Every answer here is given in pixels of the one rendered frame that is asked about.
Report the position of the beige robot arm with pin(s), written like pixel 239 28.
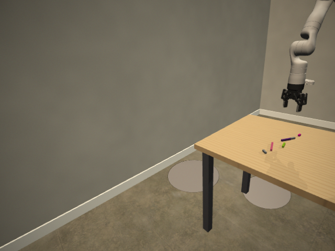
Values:
pixel 307 47

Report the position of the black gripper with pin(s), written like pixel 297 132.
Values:
pixel 294 92

